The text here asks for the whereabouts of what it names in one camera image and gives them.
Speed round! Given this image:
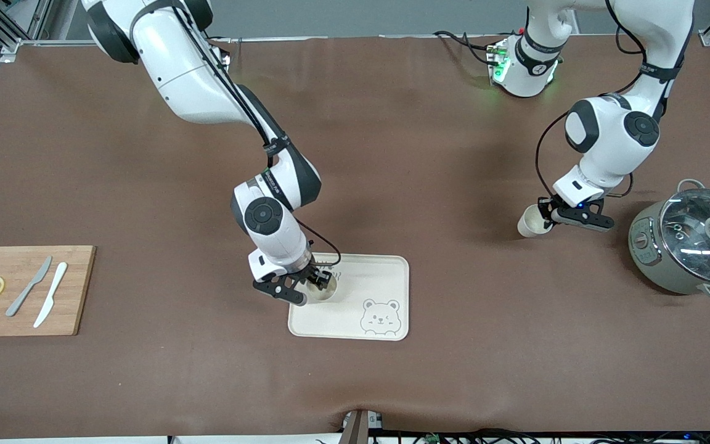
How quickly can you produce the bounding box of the white IKEA cup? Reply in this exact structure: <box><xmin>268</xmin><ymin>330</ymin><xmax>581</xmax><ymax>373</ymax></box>
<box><xmin>304</xmin><ymin>274</ymin><xmax>339</xmax><ymax>303</ymax></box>
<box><xmin>517</xmin><ymin>205</ymin><xmax>554</xmax><ymax>239</ymax></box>

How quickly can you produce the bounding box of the cream bear print tray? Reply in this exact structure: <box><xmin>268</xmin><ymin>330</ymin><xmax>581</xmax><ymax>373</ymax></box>
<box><xmin>287</xmin><ymin>253</ymin><xmax>410</xmax><ymax>342</ymax></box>

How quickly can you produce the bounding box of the grey-green electric cooking pot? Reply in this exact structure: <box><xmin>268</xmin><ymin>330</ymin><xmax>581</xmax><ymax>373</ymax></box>
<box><xmin>628</xmin><ymin>179</ymin><xmax>710</xmax><ymax>302</ymax></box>

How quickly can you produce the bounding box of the brown table mat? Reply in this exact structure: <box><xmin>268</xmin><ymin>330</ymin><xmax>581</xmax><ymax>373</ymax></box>
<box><xmin>0</xmin><ymin>35</ymin><xmax>710</xmax><ymax>440</ymax></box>

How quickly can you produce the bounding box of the glass pot lid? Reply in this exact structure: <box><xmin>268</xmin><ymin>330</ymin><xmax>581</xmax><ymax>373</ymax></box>
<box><xmin>659</xmin><ymin>188</ymin><xmax>710</xmax><ymax>286</ymax></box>

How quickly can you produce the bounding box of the wooden cutting board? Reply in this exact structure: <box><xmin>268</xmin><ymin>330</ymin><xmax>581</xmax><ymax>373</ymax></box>
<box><xmin>0</xmin><ymin>245</ymin><xmax>97</xmax><ymax>337</ymax></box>

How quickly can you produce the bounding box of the white plastic knife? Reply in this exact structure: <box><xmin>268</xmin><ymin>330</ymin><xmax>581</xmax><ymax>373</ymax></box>
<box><xmin>33</xmin><ymin>262</ymin><xmax>68</xmax><ymax>329</ymax></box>

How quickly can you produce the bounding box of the grey plastic knife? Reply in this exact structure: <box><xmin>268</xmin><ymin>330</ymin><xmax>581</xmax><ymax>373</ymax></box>
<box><xmin>6</xmin><ymin>256</ymin><xmax>53</xmax><ymax>318</ymax></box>

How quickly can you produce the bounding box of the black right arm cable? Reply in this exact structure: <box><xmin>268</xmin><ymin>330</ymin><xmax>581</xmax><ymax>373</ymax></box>
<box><xmin>164</xmin><ymin>0</ymin><xmax>342</xmax><ymax>269</ymax></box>

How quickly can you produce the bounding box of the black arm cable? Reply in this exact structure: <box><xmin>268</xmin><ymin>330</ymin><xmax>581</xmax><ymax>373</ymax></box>
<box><xmin>535</xmin><ymin>0</ymin><xmax>695</xmax><ymax>201</ymax></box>
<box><xmin>164</xmin><ymin>0</ymin><xmax>342</xmax><ymax>269</ymax></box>

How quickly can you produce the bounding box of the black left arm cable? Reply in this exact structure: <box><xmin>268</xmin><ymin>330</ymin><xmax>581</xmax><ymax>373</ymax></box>
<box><xmin>535</xmin><ymin>0</ymin><xmax>695</xmax><ymax>201</ymax></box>

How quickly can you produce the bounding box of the black base cable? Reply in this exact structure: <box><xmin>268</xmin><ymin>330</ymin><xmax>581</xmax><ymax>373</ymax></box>
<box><xmin>434</xmin><ymin>30</ymin><xmax>496</xmax><ymax>65</ymax></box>

